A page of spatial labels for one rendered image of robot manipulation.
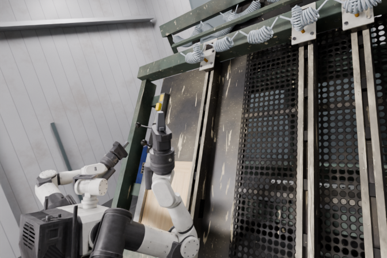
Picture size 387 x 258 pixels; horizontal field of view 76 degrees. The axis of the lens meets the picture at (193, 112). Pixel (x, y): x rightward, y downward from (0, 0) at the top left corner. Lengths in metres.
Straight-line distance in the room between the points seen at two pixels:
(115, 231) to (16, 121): 3.57
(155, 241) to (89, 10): 4.52
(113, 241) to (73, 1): 4.50
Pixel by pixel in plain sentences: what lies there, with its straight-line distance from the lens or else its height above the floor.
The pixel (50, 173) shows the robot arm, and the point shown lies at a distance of 1.54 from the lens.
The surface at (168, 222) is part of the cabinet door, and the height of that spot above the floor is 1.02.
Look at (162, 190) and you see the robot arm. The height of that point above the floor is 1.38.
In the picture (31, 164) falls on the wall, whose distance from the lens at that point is 4.39.
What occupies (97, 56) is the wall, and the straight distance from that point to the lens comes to 4.85.
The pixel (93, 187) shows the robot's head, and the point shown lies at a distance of 1.08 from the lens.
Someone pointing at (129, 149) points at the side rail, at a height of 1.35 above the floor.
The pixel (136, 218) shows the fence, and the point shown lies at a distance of 1.63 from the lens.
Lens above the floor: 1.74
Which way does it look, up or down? 9 degrees down
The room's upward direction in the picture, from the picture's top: 16 degrees counter-clockwise
